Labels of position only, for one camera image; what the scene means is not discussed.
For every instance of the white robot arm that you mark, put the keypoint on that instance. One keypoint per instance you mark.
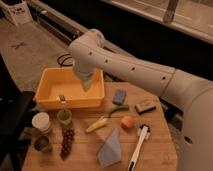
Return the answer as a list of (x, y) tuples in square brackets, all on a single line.
[(193, 95)]

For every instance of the green plastic cup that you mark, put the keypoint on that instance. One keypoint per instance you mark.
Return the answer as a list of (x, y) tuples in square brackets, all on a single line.
[(64, 116)]

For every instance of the white cup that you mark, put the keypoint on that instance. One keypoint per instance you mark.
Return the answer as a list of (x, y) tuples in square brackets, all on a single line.
[(41, 121)]

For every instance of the metal cup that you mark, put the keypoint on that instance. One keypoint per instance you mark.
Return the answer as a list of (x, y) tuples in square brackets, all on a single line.
[(42, 144)]

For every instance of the blue sponge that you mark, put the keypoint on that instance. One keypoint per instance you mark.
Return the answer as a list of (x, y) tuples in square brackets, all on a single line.
[(119, 97)]

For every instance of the orange toy fruit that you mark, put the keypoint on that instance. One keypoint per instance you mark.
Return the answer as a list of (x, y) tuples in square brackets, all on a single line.
[(127, 122)]

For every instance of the black and tan brush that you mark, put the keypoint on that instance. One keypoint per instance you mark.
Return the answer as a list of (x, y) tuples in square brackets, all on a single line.
[(145, 106)]

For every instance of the yellow plastic bin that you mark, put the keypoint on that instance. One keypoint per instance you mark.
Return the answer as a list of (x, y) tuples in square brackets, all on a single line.
[(62, 81)]

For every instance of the metal latch on bin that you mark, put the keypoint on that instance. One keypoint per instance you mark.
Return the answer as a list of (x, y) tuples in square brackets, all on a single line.
[(62, 99)]

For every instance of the dark toy grape bunch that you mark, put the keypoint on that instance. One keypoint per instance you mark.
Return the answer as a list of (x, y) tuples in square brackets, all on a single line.
[(68, 137)]

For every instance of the blue folded cloth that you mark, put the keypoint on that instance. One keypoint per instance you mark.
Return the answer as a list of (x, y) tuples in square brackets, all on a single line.
[(110, 151)]

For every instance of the black chair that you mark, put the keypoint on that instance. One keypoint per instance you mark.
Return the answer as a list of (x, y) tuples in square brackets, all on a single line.
[(15, 106)]

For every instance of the white box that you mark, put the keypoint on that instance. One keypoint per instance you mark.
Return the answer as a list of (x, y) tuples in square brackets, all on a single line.
[(17, 14)]

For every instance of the white handled brush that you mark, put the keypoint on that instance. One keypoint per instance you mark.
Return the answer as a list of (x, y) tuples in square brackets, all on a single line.
[(144, 133)]

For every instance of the grey metal post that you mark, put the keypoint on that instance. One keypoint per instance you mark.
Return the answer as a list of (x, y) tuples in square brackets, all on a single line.
[(170, 11)]

